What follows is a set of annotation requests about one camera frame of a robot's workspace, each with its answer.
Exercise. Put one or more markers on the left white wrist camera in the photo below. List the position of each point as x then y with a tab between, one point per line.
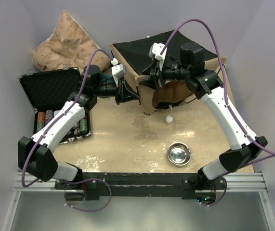
118	70

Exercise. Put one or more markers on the teal pet bowl stand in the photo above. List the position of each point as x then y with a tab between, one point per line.
107	78

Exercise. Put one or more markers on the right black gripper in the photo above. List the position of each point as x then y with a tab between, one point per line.
155	74

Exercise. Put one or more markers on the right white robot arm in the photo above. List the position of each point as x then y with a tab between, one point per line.
224	113

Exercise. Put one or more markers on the steel pet bowl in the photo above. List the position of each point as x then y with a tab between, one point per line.
179	153

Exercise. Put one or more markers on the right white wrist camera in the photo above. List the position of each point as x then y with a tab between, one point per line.
158	52

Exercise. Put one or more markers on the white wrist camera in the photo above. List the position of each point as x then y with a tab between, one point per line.
118	70
158	52

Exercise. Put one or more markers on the black poker chip case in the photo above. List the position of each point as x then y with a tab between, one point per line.
50	90

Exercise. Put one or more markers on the beige patterned pet cushion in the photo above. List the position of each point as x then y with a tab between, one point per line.
69	44

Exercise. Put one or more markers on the white pompom tent toy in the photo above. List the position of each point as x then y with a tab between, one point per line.
169	118

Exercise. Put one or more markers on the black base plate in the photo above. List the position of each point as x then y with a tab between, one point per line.
183	185

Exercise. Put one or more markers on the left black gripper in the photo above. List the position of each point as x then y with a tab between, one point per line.
130	95

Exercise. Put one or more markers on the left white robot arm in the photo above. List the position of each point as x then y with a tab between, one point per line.
35	154

